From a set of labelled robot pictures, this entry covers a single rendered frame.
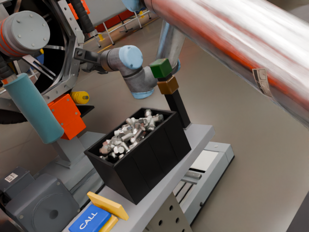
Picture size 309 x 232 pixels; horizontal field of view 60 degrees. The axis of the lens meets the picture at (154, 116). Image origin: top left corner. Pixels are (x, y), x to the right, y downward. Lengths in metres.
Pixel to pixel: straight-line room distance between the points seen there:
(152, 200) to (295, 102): 0.36
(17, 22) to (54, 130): 0.38
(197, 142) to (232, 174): 0.57
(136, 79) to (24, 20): 0.43
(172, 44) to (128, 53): 0.19
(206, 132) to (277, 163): 0.58
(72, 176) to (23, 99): 0.48
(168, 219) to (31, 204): 0.47
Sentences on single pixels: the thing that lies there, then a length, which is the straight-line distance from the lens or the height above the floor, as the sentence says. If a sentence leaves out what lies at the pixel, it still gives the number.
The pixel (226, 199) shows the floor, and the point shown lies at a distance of 1.16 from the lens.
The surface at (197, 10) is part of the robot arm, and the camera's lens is 0.45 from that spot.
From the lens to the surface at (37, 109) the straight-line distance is 1.02.
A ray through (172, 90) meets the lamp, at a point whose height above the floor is 0.58.
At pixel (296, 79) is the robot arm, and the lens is 0.37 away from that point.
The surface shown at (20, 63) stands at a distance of 1.41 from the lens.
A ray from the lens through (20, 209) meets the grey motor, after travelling 0.98.
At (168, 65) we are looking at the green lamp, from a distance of 0.70.
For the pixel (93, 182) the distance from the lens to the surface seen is 1.35.
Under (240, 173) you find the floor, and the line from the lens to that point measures 1.24.
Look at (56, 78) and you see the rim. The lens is 1.29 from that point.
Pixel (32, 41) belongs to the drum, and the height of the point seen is 0.82.
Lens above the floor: 0.85
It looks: 26 degrees down
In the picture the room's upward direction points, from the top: 25 degrees counter-clockwise
